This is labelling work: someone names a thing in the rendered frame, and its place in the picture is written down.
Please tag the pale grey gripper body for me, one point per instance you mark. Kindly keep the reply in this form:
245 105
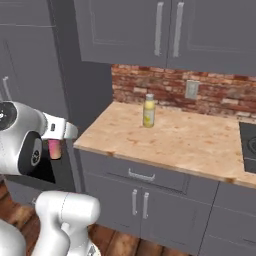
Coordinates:
71 131

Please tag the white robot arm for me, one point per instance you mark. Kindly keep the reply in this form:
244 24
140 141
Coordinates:
20 133

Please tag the pink drink cup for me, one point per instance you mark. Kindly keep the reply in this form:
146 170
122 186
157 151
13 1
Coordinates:
55 149

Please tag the grey drawer front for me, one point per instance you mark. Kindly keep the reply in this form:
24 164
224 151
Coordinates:
106 166

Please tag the yellow drink bottle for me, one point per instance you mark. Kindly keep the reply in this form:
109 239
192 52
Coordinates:
149 113

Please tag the grey lower cupboard door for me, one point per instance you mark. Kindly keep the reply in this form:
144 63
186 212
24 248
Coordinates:
110 203
176 220

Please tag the grey cupboard door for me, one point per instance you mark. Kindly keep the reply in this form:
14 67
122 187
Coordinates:
123 30
220 33
176 220
110 203

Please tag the tall grey cupboard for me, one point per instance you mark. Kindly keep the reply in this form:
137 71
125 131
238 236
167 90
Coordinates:
36 53

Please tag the grey upper cupboard door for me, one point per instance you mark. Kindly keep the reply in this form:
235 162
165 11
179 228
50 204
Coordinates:
123 30
220 33

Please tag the black hob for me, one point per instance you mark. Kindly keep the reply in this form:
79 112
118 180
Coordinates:
248 148

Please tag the grey cabinet under hob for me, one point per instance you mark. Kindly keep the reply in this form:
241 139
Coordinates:
233 220

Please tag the grey wall socket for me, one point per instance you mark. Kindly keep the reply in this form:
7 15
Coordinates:
192 89

